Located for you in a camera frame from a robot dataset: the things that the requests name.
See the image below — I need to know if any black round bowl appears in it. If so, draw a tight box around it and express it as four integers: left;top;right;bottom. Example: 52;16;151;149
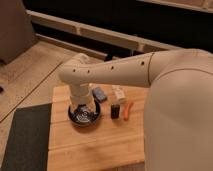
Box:
68;101;101;127

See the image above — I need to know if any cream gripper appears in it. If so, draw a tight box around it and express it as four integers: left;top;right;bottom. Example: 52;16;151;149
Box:
69;84;92;107

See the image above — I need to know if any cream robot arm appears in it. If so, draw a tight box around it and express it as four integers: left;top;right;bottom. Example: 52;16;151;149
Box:
59;49;213;171

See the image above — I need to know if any brown cabinet corner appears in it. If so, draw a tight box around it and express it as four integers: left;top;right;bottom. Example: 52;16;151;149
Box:
0;0;37;64

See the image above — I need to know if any orange carrot toy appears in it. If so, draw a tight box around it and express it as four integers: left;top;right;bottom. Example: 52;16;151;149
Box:
123;102;134;120

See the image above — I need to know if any dark standing eraser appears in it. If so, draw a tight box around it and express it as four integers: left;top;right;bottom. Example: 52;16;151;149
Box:
111;104;120;119

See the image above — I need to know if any wooden table board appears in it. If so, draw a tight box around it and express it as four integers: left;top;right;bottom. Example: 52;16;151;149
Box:
47;85;148;171

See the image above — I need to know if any blue grey sponge block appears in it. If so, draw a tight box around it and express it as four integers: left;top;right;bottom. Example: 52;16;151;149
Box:
92;87;107;103

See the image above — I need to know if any dark grey mat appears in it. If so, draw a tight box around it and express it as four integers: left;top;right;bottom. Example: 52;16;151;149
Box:
0;104;52;171

